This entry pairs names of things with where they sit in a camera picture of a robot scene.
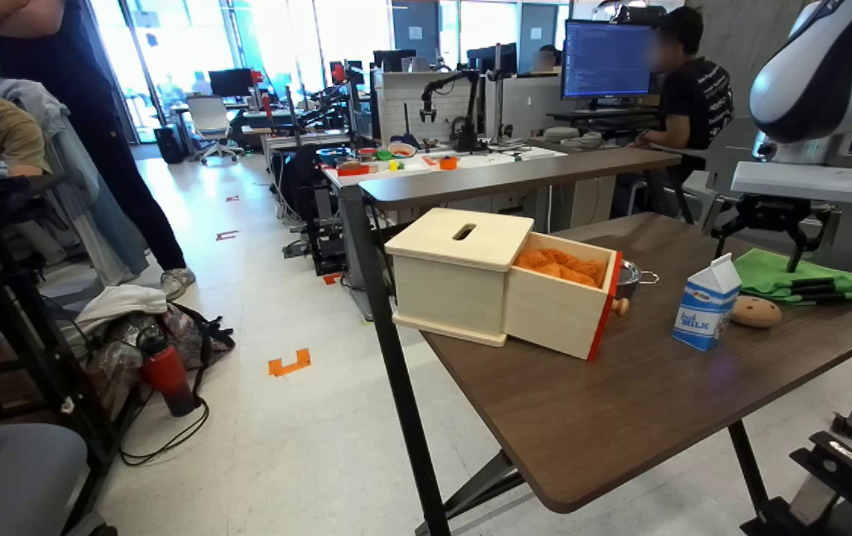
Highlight green towel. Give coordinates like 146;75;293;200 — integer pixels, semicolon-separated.
733;246;852;305

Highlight orange drawer with wood front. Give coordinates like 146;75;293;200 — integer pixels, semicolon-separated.
508;232;624;361

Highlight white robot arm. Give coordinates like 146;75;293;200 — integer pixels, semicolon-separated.
710;0;852;269

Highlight person in black shirt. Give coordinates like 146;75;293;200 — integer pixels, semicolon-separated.
639;7;736;215

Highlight long grey desk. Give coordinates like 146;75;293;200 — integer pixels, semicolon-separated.
335;145;685;293

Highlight computer monitor blue screen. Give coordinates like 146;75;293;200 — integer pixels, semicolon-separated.
560;22;652;98

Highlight black bag on floor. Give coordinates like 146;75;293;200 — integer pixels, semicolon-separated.
80;305;235;418

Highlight white office chair far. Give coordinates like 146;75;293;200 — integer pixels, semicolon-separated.
188;95;246;163

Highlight brown potato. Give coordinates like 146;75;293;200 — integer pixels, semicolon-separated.
731;294;785;331

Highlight red water bottle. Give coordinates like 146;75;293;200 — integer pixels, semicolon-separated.
138;331;198;418

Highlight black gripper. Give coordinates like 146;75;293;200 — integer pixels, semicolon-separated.
712;193;831;273

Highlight wooden box with slot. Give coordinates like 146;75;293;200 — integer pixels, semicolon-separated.
386;209;535;346

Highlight blue white milk carton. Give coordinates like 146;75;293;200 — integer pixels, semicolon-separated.
675;254;742;352

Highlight standing person dark clothes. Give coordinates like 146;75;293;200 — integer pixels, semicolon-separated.
0;0;198;302

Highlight black background robot arm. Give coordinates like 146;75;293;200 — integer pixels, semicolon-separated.
420;68;484;153

